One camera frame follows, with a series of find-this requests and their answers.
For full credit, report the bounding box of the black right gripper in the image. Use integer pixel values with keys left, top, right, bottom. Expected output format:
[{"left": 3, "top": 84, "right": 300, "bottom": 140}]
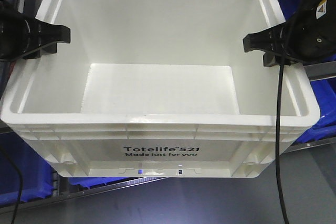
[{"left": 243, "top": 0, "right": 335, "bottom": 67}]

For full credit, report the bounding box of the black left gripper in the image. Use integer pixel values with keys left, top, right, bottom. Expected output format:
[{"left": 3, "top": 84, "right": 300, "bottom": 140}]
[{"left": 1, "top": 1, "right": 71, "bottom": 61}]

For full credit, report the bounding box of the white plastic Totelife tote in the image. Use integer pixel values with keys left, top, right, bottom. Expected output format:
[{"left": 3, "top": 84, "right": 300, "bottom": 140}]
[{"left": 0, "top": 0, "right": 321, "bottom": 179}]

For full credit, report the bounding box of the blue bin right side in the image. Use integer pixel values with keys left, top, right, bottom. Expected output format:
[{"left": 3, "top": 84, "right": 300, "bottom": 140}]
[{"left": 296, "top": 54, "right": 335, "bottom": 144}]

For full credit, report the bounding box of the blue bin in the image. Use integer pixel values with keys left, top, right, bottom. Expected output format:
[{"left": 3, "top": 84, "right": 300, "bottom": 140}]
[
  {"left": 1, "top": 132, "right": 60, "bottom": 207},
  {"left": 296, "top": 54, "right": 335, "bottom": 144}
]

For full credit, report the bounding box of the blue bin left side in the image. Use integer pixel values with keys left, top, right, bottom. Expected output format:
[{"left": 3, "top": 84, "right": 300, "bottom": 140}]
[{"left": 1, "top": 132, "right": 60, "bottom": 207}]

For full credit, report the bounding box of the silver front shelf rail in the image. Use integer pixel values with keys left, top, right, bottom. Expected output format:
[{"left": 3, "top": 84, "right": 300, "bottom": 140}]
[{"left": 304, "top": 61, "right": 336, "bottom": 81}]

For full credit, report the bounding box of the black left cable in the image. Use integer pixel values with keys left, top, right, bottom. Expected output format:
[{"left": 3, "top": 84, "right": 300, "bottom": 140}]
[{"left": 0, "top": 146, "right": 23, "bottom": 224}]

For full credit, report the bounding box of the black cable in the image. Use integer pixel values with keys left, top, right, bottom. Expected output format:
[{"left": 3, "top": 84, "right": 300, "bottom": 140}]
[
  {"left": 0, "top": 146, "right": 23, "bottom": 224},
  {"left": 274, "top": 11, "right": 297, "bottom": 224}
]

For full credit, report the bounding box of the black right cable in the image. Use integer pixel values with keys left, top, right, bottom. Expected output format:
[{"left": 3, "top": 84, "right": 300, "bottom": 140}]
[{"left": 274, "top": 11, "right": 297, "bottom": 224}]

